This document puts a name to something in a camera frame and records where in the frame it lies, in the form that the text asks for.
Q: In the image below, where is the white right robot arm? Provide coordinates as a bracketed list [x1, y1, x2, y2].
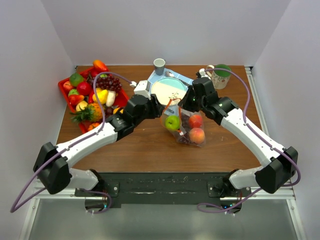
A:
[178, 77, 298, 197]

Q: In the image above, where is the red strawberry fruit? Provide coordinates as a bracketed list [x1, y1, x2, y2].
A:
[68, 94, 85, 106]

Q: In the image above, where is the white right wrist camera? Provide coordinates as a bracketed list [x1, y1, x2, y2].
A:
[196, 68, 209, 78]

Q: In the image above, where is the green custard apple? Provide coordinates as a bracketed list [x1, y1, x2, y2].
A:
[68, 88, 79, 97]

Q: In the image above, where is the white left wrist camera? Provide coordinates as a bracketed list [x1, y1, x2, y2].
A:
[133, 80, 151, 99]

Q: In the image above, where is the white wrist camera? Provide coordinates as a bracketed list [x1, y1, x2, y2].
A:
[196, 68, 209, 78]
[133, 80, 151, 99]

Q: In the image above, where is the small pineapple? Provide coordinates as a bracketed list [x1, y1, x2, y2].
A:
[70, 103, 105, 123]

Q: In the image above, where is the dark purple plum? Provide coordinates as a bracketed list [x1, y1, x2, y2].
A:
[104, 107, 114, 117]

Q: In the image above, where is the grey paper cup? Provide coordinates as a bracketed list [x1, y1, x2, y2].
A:
[153, 58, 166, 76]

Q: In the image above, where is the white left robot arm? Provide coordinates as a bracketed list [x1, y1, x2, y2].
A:
[33, 94, 164, 196]

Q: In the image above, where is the red yellow apple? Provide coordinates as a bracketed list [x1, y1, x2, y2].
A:
[188, 114, 203, 129]

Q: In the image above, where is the yellow bell pepper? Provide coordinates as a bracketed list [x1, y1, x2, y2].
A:
[92, 88, 108, 105]

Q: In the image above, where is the metal spoon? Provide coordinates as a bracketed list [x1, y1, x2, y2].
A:
[164, 71, 191, 86]

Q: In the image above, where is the red apple at tray left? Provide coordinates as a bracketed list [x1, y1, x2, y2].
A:
[62, 80, 74, 94]

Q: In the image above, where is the green lime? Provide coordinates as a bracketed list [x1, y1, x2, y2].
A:
[69, 73, 85, 87]

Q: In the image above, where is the blue checked cloth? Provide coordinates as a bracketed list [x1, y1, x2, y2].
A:
[147, 68, 193, 94]

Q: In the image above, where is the clear zip bag orange zipper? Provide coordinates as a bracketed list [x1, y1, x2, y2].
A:
[160, 100, 206, 147]

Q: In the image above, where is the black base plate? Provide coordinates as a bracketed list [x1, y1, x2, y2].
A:
[74, 171, 252, 209]

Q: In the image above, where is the orange yellow mango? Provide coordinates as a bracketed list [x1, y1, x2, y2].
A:
[113, 107, 124, 115]

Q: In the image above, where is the orange peach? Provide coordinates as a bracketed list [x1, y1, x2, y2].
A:
[189, 127, 205, 145]

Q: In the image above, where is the dark red grape bunch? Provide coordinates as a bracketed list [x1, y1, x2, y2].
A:
[95, 74, 122, 92]

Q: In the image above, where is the red pomegranate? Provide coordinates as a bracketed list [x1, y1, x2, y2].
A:
[89, 68, 100, 79]

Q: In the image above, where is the floral mug green inside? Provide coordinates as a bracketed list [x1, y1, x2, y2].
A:
[205, 64, 231, 90]

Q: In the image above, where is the cream and teal plate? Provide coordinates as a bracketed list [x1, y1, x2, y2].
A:
[150, 77, 187, 106]

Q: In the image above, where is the small orange pumpkin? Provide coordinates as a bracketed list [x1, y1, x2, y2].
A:
[87, 122, 100, 132]

